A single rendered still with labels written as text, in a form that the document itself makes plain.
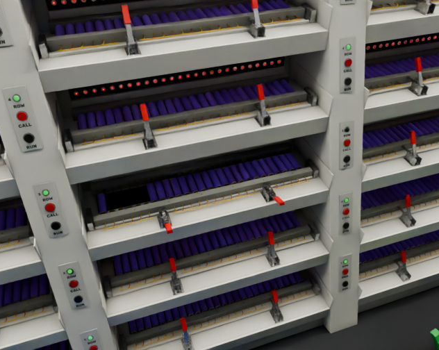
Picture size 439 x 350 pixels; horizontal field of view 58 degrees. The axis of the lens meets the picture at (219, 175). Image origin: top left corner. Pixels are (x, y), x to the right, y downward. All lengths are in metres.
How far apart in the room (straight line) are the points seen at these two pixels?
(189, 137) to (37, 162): 0.31
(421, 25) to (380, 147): 0.33
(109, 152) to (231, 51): 0.33
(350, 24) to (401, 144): 0.41
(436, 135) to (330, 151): 0.40
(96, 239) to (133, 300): 0.20
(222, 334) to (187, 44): 0.77
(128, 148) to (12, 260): 0.35
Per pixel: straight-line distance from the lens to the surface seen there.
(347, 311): 1.31
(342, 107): 1.00
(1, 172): 0.90
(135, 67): 0.82
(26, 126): 0.84
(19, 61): 0.82
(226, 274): 1.07
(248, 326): 1.20
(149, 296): 1.04
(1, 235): 1.00
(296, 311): 1.24
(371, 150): 1.17
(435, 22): 1.14
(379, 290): 1.34
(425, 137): 1.29
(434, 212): 1.37
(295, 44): 0.92
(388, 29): 1.05
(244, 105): 0.95
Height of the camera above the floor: 0.93
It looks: 22 degrees down
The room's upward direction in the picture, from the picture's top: 7 degrees counter-clockwise
